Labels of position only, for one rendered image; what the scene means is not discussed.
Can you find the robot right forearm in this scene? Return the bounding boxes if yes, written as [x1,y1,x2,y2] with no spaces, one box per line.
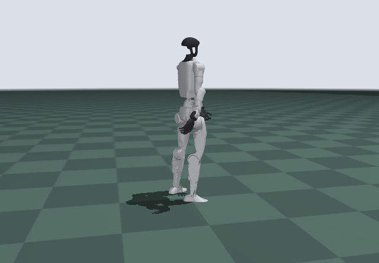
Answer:
[193,88,205,118]

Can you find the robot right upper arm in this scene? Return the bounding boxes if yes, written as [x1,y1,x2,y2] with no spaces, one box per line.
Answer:
[192,63,205,95]

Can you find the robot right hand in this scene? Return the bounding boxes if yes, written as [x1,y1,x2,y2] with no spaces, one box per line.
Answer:
[179,111,197,134]

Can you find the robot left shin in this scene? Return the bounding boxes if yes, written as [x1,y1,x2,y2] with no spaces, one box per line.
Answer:
[172,149,185,188]

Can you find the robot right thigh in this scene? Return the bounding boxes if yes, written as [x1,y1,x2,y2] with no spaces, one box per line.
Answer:
[187,114,207,163]

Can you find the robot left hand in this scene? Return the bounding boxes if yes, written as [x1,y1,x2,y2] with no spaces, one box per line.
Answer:
[200,106,212,121]

